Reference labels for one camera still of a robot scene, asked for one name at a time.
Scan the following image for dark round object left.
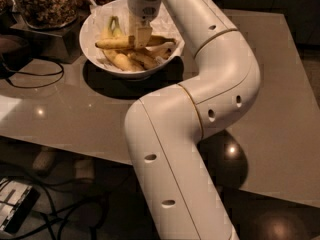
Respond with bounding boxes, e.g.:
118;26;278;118
0;35;32;71

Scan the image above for black cable on table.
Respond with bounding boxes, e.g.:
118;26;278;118
0;55;65;90

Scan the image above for glass jar of nuts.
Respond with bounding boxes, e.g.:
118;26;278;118
14;0;78;30

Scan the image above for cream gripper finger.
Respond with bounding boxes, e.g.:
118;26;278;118
135;20;153;49
128;14;136;36

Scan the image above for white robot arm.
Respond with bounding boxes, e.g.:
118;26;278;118
125;0;260;240

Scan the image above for beige shoe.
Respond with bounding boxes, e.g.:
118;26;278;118
32;147;57;176
74;158;95;192

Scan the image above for silver black device on floor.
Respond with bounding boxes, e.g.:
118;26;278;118
0;178;40;235

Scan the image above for black cables on floor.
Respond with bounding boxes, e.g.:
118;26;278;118
0;160;111;240

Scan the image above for white crumpled paper liner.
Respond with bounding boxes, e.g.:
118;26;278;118
79;0;185;79

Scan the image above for white rounded gripper body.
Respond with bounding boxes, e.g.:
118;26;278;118
127;0;161;21

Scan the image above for yellow banana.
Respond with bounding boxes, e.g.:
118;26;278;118
148;48;171;60
100;16;144;72
112;16;159;71
95;35;176;50

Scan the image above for white ceramic bowl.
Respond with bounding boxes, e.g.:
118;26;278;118
79;0;185;80

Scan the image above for beige shoe right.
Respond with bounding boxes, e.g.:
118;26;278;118
74;158;95;192

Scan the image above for dark wooden stand block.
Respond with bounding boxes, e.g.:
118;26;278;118
9;14;86;64

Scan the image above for beige shoe left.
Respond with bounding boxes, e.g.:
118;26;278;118
32;147;57;176

